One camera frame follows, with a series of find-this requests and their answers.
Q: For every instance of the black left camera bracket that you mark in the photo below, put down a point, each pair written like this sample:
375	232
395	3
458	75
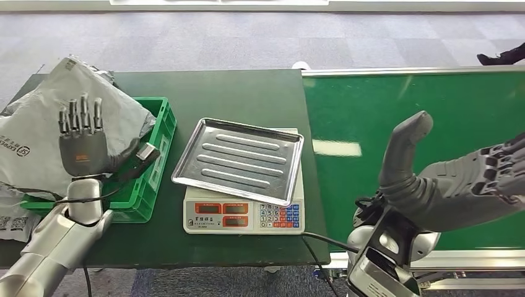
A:
131	170

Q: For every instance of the green conveyor belt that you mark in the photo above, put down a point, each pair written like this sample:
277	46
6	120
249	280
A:
451	102

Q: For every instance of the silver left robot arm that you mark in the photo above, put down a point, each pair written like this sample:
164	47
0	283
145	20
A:
49	246

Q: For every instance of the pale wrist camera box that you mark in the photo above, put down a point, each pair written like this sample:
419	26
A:
369	283
147	151

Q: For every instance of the aluminium conveyor frame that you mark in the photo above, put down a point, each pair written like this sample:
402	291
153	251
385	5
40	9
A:
410	70

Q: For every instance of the black right camera bracket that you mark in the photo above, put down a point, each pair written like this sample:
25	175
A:
393	223

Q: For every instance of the white package with QR labels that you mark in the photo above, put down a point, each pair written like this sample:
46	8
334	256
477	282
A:
16	223

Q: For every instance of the white printed plastic mailer package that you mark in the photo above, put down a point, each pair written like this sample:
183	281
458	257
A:
37	123

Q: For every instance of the white electronic scale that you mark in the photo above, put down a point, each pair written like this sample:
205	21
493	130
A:
246	219

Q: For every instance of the black camera bracket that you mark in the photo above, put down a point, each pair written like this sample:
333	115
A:
393	223
131	170

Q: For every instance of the ribbed steel tray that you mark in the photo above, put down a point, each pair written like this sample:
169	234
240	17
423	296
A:
242	164

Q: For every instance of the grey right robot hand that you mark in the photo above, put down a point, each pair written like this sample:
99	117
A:
451	188

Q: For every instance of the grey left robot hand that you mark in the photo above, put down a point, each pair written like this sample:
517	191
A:
84	151

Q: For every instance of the green plastic crate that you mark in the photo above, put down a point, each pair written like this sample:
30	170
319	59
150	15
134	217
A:
139	201

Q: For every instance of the person's foot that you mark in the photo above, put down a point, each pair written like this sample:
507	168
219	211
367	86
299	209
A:
492	60

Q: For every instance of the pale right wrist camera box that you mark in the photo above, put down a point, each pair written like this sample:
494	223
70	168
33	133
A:
369	283

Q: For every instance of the white round knob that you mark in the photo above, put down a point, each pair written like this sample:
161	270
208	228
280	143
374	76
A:
301	65

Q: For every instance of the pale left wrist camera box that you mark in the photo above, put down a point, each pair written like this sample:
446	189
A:
147	151

